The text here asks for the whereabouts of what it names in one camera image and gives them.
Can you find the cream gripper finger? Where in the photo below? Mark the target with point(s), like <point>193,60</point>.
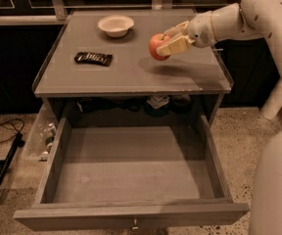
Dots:
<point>180,29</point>
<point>176,45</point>

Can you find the white diagonal post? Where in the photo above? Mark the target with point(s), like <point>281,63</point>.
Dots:
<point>273,104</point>

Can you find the open grey top drawer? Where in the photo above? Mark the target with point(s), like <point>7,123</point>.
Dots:
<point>103,177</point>

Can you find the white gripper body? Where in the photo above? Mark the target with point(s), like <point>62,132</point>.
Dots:
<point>200,29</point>

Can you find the grey cabinet with top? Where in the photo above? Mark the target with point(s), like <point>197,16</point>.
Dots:
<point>132,72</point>

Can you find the clear plastic bin with items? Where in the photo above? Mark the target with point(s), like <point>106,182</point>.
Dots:
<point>41,137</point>

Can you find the metal window railing frame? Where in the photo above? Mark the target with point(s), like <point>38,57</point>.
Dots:
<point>59,4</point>

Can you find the black floor stand bar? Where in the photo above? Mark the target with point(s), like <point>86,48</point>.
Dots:
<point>4,164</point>

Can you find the metal drawer knob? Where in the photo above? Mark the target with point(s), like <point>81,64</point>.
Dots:
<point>134,226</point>

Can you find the black snack bar wrapper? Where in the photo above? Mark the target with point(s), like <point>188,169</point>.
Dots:
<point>93,58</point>

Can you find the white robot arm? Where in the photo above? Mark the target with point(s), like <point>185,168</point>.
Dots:
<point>248,19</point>

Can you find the white paper bowl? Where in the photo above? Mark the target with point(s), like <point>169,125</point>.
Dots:
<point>116,26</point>

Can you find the red apple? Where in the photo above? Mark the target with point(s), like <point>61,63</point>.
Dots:
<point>155,42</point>

